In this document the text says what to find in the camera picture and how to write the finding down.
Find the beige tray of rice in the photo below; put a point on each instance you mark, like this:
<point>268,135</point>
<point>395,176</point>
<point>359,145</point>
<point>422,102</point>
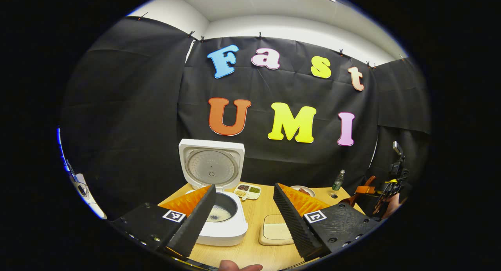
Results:
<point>276,232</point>

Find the brown wooden spoon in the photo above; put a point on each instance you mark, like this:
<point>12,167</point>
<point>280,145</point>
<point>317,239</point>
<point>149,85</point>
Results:
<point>370,181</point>

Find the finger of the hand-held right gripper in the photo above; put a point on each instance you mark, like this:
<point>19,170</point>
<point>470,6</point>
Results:
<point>366,189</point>

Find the white round plate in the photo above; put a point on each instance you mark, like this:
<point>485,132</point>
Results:
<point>307,189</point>

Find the black backdrop cloth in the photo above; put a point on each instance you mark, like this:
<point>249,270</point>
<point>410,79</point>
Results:
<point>156,106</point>

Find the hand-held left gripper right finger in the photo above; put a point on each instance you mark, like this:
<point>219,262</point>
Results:
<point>291,224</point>

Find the white divided grain dish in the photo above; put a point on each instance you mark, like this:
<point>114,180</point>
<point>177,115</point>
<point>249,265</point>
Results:
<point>247,191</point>

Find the white side desk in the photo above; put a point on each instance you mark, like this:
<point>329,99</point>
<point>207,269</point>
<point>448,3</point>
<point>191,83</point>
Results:
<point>92,202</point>

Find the white rice cooker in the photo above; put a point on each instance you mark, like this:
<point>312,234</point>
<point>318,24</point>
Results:
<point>225,234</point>

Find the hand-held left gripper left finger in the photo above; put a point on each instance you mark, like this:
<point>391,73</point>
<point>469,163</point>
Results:
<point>195,224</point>

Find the green label water bottle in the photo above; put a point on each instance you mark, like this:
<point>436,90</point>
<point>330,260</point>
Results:
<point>338,181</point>

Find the small black device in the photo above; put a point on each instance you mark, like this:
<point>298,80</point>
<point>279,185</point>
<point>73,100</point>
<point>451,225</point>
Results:
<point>82,190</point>

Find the brown meat piece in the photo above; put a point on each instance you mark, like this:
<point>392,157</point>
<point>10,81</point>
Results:
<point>304,191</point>

